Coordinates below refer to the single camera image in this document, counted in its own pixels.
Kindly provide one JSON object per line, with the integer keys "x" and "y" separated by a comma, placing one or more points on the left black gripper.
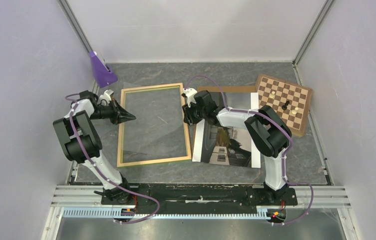
{"x": 120, "y": 115}

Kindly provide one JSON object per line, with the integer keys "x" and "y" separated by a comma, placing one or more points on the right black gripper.
{"x": 188, "y": 118}

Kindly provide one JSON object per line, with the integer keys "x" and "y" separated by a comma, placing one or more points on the clear acrylic sheet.
{"x": 154, "y": 126}

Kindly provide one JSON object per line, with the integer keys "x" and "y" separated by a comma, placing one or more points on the light wooden picture frame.
{"x": 187, "y": 139}

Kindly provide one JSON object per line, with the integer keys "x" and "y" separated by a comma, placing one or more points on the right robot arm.
{"x": 269, "y": 133}

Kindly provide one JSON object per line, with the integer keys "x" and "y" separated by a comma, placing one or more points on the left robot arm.
{"x": 81, "y": 143}

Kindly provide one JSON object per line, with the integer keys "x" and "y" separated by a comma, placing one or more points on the landscape photo print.
{"x": 231, "y": 146}

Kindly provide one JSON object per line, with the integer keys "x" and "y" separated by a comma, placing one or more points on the purple plastic stand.
{"x": 103, "y": 74}

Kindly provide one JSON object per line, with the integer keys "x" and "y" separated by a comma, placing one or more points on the white chess piece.
{"x": 272, "y": 95}
{"x": 294, "y": 111}

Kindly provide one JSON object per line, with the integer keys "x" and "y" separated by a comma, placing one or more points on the black chess piece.
{"x": 285, "y": 105}

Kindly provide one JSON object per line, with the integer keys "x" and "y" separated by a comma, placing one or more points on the wooden chessboard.
{"x": 298, "y": 95}

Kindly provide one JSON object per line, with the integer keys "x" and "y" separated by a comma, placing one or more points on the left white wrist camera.
{"x": 106, "y": 97}

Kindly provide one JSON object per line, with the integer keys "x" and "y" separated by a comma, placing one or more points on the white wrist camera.
{"x": 106, "y": 97}
{"x": 189, "y": 95}

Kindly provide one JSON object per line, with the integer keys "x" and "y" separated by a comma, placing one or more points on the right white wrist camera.
{"x": 189, "y": 95}

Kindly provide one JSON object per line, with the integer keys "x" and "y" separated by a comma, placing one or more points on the brown frame backing board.
{"x": 234, "y": 88}

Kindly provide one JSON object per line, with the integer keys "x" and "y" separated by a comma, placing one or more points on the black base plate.
{"x": 202, "y": 199}

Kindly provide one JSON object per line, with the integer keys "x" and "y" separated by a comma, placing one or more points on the white slotted cable duct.
{"x": 119, "y": 213}

